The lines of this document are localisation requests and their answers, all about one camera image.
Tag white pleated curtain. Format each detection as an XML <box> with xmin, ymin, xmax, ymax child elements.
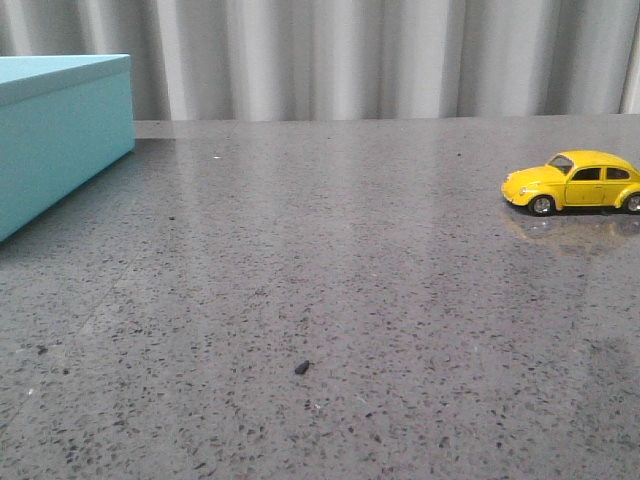
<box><xmin>1</xmin><ymin>1</ymin><xmax>639</xmax><ymax>121</ymax></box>

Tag light blue storage box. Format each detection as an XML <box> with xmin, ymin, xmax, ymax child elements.
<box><xmin>1</xmin><ymin>54</ymin><xmax>135</xmax><ymax>238</ymax></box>

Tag yellow toy beetle car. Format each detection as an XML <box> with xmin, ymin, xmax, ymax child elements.
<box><xmin>501</xmin><ymin>150</ymin><xmax>639</xmax><ymax>216</ymax></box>

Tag small black debris piece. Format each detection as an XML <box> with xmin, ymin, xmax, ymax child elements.
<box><xmin>294</xmin><ymin>360</ymin><xmax>310</xmax><ymax>375</ymax></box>

